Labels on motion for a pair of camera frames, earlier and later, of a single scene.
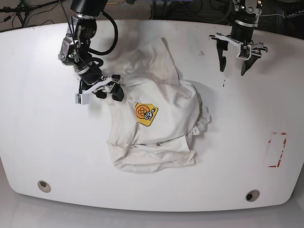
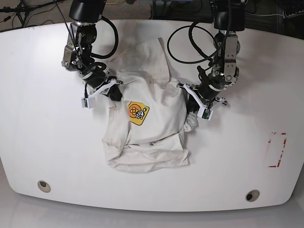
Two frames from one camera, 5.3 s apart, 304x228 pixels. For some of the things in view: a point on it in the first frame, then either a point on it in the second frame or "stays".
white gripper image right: x=255 y=48 → x=204 y=112
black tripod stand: x=23 y=11 stays
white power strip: x=287 y=15 stays
